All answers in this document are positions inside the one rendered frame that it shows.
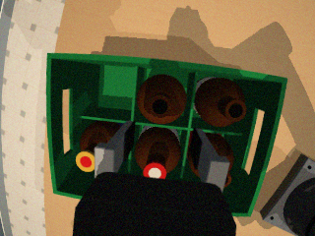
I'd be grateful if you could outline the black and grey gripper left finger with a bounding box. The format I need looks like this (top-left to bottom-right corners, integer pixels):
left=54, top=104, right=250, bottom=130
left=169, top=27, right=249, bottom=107
left=94, top=121, right=136, bottom=177

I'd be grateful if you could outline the brown bottle with blue label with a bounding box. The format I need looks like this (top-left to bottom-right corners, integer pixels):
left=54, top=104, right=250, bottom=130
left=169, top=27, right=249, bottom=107
left=76, top=120, right=124, bottom=172

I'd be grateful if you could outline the brown glass bottle with white label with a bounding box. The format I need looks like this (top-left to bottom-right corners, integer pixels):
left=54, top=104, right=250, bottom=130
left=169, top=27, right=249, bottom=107
left=134, top=126, right=181, bottom=179

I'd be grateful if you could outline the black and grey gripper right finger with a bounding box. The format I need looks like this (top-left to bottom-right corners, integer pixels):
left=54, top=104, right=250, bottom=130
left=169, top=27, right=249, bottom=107
left=190, top=128, right=230, bottom=191

